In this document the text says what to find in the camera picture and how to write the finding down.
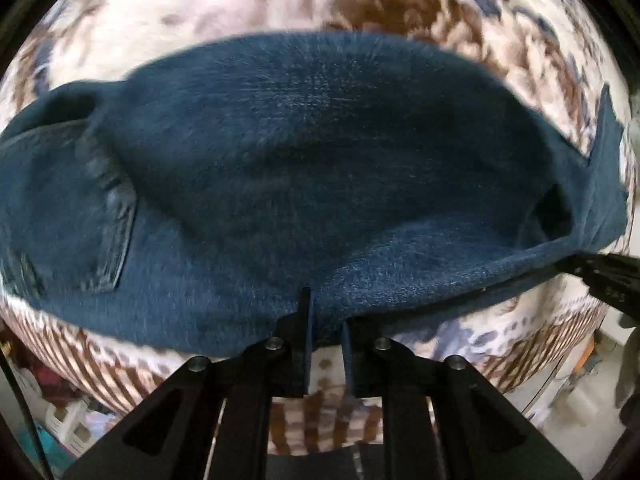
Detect dark blue jeans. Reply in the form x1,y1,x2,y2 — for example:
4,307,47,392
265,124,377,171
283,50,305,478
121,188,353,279
1,32,627,358

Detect floral bed blanket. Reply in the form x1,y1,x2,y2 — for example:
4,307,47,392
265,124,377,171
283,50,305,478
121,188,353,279
0,0,639,458

